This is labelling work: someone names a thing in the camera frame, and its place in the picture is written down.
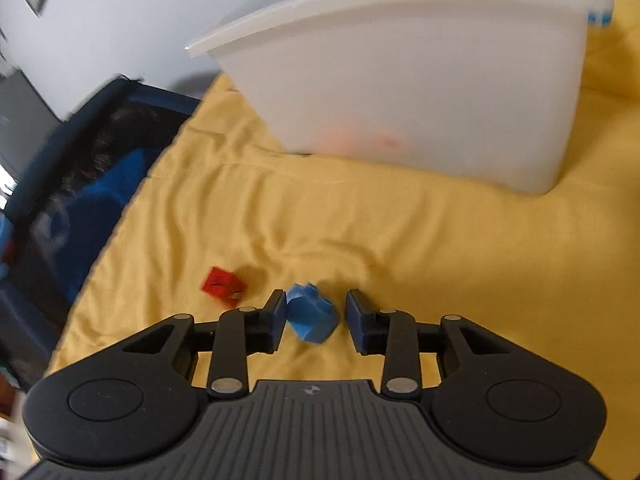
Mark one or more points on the dark blue mesh playpen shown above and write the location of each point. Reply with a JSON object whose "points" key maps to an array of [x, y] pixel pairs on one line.
{"points": [[75, 185]]}

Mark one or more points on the blue rounded toy block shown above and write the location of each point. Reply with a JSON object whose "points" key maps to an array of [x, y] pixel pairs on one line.
{"points": [[312, 317]]}

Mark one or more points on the red cube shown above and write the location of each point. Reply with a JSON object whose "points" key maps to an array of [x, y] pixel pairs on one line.
{"points": [[222, 286]]}

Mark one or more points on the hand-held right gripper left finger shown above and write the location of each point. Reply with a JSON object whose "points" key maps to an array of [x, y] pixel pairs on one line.
{"points": [[279, 322]]}

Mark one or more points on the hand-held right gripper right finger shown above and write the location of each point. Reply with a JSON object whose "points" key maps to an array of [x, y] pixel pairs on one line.
{"points": [[356, 322]]}

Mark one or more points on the white plastic storage bin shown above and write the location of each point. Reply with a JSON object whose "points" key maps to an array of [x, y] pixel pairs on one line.
{"points": [[425, 75]]}

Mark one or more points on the yellow blanket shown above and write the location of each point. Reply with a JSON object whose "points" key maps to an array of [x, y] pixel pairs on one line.
{"points": [[450, 260]]}

